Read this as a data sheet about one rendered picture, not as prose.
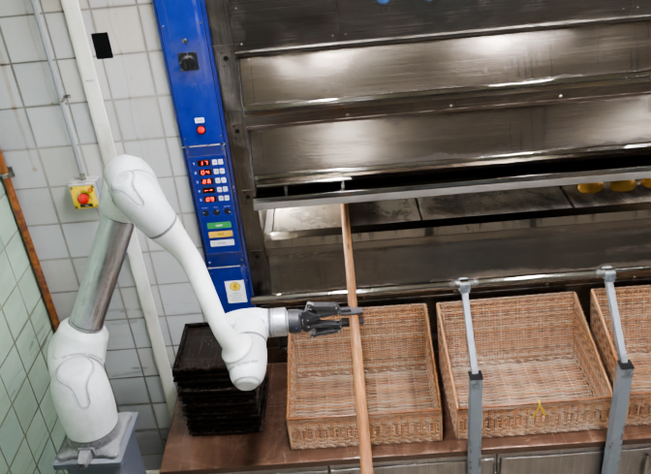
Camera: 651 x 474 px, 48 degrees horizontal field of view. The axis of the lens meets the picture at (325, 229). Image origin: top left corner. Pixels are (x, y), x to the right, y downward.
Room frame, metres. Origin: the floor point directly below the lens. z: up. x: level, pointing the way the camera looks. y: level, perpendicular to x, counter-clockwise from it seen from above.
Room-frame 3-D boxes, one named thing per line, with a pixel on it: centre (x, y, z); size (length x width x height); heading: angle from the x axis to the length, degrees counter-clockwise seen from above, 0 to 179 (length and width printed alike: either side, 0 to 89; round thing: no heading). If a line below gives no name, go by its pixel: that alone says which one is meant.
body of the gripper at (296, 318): (1.86, 0.10, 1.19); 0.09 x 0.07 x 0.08; 88
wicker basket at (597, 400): (2.10, -0.67, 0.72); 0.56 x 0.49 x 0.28; 88
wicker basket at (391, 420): (2.13, -0.08, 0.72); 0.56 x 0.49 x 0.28; 87
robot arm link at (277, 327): (1.86, 0.17, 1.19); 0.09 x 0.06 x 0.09; 178
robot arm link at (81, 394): (1.65, 0.75, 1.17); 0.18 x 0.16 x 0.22; 21
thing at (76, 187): (2.39, 0.84, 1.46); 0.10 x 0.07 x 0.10; 88
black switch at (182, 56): (2.36, 0.39, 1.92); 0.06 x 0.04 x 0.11; 88
